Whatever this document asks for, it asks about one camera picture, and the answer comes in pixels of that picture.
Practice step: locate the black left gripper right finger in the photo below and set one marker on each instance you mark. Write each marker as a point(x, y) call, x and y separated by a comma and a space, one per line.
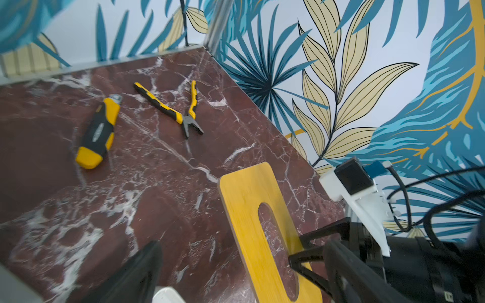
point(351, 280)

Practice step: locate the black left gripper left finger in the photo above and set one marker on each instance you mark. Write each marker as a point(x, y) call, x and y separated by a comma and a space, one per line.
point(135, 281)

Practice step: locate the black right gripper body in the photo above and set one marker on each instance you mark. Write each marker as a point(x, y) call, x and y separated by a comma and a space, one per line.
point(422, 272)

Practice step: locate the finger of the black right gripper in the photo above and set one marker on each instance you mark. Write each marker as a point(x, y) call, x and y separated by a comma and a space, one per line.
point(299, 262)
point(341, 227)

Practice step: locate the yellow handled screwdriver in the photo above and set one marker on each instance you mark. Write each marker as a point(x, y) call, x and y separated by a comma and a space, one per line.
point(99, 137)

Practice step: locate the yellow black handled pliers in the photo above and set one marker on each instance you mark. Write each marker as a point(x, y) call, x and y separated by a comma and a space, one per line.
point(184, 120)

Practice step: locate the right aluminium corner post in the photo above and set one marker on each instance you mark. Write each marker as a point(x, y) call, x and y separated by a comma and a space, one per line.
point(221, 12)

